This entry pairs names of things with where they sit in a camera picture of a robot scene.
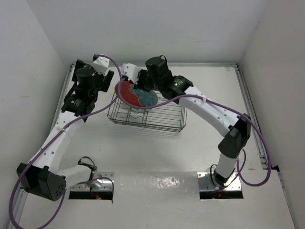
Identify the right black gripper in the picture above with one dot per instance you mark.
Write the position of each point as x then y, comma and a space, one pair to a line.
138, 85

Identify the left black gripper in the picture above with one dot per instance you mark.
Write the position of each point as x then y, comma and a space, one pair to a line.
103, 80

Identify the red teal flower plate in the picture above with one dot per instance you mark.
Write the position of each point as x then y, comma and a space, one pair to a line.
138, 97

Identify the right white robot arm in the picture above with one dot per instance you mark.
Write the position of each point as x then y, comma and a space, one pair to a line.
234, 128

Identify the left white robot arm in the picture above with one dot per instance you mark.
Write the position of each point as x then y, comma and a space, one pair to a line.
42, 176

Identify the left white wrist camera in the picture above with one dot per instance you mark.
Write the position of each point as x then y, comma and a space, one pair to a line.
100, 64

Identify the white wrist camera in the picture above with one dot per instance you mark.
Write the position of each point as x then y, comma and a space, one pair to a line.
131, 71
100, 64

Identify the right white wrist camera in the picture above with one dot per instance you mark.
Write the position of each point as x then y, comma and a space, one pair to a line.
131, 71

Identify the black wire dish rack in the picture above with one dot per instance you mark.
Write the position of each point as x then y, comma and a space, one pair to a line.
169, 117

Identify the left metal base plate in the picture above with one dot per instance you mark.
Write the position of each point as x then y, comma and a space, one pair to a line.
102, 182

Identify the metal base plate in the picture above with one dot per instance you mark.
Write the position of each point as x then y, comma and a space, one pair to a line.
102, 182
207, 183

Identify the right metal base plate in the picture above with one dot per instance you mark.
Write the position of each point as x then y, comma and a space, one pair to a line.
207, 183

